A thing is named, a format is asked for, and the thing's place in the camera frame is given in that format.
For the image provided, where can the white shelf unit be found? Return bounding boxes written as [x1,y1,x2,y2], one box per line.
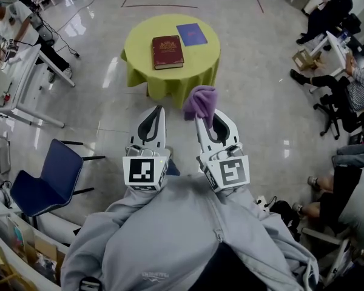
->
[0,189,79,291]

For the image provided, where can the dark red book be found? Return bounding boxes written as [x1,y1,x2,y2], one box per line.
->
[152,35,185,71]

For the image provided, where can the person's right forearm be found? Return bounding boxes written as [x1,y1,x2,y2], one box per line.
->
[212,188,280,224]

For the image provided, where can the round table with yellow-green cloth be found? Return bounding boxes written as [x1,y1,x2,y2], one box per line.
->
[120,13,221,109]

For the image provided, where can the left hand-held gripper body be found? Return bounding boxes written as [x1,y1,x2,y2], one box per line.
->
[122,143,172,193]

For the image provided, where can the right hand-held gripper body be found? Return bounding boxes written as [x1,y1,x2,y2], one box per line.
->
[196,143,251,193]

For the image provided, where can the person's grey jacket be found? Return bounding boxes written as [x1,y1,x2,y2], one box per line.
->
[60,174,319,291]

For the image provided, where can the blue booklet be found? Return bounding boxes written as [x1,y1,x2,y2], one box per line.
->
[175,22,209,47]

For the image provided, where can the cardboard box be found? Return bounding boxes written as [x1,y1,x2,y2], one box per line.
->
[292,49,322,72]

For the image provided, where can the blue chair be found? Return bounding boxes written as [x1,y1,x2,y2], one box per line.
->
[9,138,106,218]

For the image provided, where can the person's jeans leg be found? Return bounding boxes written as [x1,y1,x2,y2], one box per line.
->
[165,145,181,177]

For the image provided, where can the white power strip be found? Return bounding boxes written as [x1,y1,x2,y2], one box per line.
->
[256,195,269,212]

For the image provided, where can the person's left forearm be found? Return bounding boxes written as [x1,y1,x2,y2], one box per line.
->
[104,185,170,224]

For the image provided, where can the purple cloth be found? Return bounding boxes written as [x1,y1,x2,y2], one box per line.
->
[183,85,218,127]

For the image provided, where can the black office chair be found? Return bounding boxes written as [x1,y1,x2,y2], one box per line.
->
[313,77,364,141]

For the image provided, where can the white table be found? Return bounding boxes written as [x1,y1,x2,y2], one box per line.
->
[309,30,352,93]
[0,44,76,130]

